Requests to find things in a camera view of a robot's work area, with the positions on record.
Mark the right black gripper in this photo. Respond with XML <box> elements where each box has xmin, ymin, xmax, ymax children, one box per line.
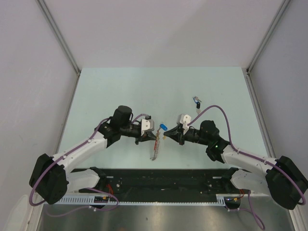
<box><xmin>164</xmin><ymin>125</ymin><xmax>210</xmax><ymax>146</ymax></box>

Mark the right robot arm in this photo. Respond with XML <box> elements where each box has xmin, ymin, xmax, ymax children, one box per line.
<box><xmin>164</xmin><ymin>120</ymin><xmax>308</xmax><ymax>210</ymax></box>

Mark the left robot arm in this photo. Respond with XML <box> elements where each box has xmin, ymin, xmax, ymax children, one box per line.
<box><xmin>29</xmin><ymin>105</ymin><xmax>155</xmax><ymax>206</ymax></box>

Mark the dark blue tag key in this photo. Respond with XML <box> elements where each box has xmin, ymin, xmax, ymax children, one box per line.
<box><xmin>193</xmin><ymin>96</ymin><xmax>202</xmax><ymax>115</ymax></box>

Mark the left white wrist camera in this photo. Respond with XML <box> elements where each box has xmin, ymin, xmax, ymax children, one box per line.
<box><xmin>141</xmin><ymin>115</ymin><xmax>154</xmax><ymax>135</ymax></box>

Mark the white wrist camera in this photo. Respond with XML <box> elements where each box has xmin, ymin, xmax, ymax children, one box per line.
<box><xmin>177</xmin><ymin>114</ymin><xmax>191</xmax><ymax>135</ymax></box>
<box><xmin>141</xmin><ymin>115</ymin><xmax>154</xmax><ymax>135</ymax></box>

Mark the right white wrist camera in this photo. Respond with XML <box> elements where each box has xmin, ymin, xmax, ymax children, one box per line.
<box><xmin>177</xmin><ymin>114</ymin><xmax>191</xmax><ymax>135</ymax></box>

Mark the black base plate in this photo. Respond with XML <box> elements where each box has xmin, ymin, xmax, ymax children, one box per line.
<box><xmin>69</xmin><ymin>167</ymin><xmax>251</xmax><ymax>209</ymax></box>

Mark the white cable duct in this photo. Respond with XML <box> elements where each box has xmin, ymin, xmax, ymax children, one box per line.
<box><xmin>55</xmin><ymin>195</ymin><xmax>225</xmax><ymax>206</ymax></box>

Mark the right side aluminium rail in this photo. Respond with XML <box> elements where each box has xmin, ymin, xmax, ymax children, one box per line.
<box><xmin>242</xmin><ymin>68</ymin><xmax>276</xmax><ymax>157</ymax></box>

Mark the aluminium frame rail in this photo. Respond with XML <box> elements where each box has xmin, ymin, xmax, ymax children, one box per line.
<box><xmin>36</xmin><ymin>187</ymin><xmax>299</xmax><ymax>205</ymax></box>

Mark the left aluminium corner post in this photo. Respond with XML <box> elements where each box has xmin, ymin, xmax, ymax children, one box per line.
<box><xmin>36</xmin><ymin>0</ymin><xmax>81</xmax><ymax>76</ymax></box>

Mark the aluminium corner post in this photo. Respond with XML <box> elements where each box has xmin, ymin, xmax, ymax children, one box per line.
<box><xmin>36</xmin><ymin>0</ymin><xmax>81</xmax><ymax>76</ymax></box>
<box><xmin>245</xmin><ymin>0</ymin><xmax>292</xmax><ymax>74</ymax></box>

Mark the right aluminium corner post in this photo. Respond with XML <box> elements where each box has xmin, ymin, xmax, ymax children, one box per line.
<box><xmin>245</xmin><ymin>0</ymin><xmax>292</xmax><ymax>74</ymax></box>

